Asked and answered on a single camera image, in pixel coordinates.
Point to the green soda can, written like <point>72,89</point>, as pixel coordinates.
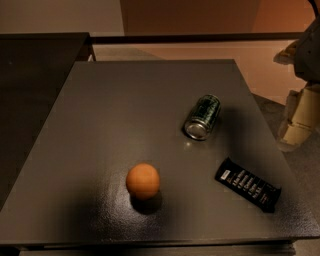
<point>202,118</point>

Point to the orange fruit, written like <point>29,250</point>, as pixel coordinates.
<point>143,181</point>

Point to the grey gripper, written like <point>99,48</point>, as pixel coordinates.
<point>310,58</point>

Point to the black snack bar wrapper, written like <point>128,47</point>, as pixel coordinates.
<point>251,187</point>

